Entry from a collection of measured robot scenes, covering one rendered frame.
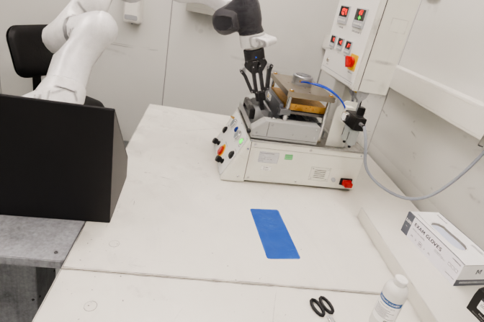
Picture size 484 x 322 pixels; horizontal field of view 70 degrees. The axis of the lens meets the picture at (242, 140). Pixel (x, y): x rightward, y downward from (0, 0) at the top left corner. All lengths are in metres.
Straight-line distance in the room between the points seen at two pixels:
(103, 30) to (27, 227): 0.58
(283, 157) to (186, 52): 1.63
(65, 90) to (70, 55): 0.11
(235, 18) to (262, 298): 0.88
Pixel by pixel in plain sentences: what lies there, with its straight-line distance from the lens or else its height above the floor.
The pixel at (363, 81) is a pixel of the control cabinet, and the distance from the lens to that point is 1.29.
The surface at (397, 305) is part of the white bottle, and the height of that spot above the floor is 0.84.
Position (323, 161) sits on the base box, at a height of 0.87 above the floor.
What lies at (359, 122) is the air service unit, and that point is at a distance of 1.21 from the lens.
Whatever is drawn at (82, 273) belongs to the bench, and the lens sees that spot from 0.92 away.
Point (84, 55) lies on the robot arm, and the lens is 1.15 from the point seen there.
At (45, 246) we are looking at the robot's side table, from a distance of 1.00.
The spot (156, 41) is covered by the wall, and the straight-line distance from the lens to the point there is 2.74.
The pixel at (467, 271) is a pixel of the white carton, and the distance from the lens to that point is 1.13.
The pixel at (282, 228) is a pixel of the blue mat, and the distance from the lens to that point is 1.12.
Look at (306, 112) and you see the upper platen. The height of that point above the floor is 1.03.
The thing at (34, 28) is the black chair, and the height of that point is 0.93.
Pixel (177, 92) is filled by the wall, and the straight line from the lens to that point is 2.81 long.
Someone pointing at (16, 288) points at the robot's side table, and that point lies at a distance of 1.39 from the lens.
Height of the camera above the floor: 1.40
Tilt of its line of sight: 23 degrees down
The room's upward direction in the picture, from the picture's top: 11 degrees clockwise
